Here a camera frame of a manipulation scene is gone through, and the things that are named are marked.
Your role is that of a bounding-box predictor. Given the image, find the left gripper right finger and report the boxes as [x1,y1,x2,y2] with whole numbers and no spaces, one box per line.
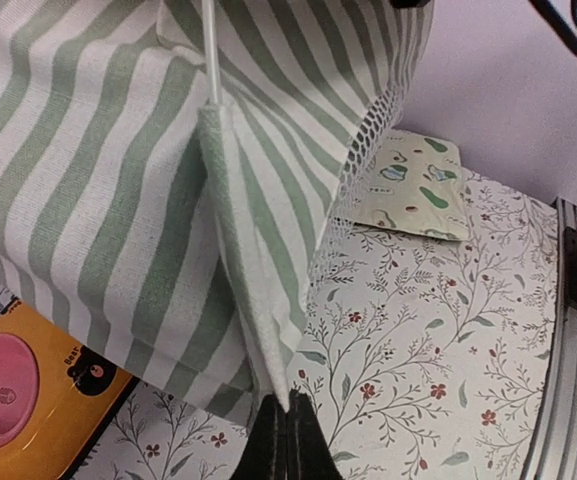
[287,390,341,480]

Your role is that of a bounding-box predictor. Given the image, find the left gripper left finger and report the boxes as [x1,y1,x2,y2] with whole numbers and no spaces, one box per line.
[230,395,287,480]

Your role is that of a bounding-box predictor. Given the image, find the avocado print cushion mat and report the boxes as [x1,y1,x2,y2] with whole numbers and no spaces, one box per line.
[354,130,470,241]

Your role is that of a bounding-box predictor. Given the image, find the striped fabric pet tent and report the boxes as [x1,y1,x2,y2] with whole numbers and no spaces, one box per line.
[0,1,434,424]

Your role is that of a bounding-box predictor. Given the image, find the yellow double pet feeder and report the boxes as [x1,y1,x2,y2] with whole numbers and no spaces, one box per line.
[0,300,138,479]

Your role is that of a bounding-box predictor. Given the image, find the floral table cloth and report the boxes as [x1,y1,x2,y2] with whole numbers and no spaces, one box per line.
[0,169,562,480]

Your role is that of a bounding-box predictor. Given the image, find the pink bowl in feeder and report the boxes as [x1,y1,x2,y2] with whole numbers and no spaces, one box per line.
[0,334,44,451]

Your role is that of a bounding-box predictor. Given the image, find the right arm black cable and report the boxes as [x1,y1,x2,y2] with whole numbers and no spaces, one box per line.
[527,0,577,66]

